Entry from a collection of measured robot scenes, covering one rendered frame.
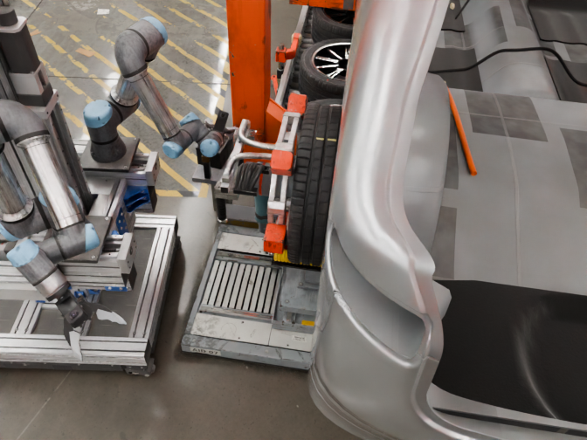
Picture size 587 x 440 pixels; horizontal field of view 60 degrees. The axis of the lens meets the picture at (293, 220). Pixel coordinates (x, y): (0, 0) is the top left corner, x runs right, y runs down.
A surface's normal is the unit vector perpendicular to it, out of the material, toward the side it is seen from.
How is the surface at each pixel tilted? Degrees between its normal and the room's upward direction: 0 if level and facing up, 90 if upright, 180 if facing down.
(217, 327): 0
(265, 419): 0
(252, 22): 90
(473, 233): 22
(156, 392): 0
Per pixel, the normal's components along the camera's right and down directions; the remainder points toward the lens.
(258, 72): -0.14, 0.72
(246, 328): 0.04, -0.68
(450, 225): -0.01, -0.37
